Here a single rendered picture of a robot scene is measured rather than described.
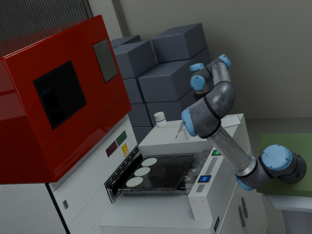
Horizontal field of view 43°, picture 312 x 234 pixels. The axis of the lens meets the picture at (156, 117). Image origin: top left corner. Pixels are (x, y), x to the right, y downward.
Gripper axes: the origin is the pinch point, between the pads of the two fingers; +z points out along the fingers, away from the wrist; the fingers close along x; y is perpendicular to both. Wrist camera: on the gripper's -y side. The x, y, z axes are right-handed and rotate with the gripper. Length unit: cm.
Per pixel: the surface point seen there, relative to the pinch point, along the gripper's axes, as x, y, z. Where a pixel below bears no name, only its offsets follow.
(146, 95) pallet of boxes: -155, 122, 30
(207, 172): 23.5, 1.7, 15.1
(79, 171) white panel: 49, 59, -4
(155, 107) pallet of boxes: -154, 116, 44
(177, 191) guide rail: 23.9, 21.5, 26.7
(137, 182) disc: 22, 46, 21
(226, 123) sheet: -31.4, 4.1, 13.9
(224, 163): 11.4, -4.0, 17.8
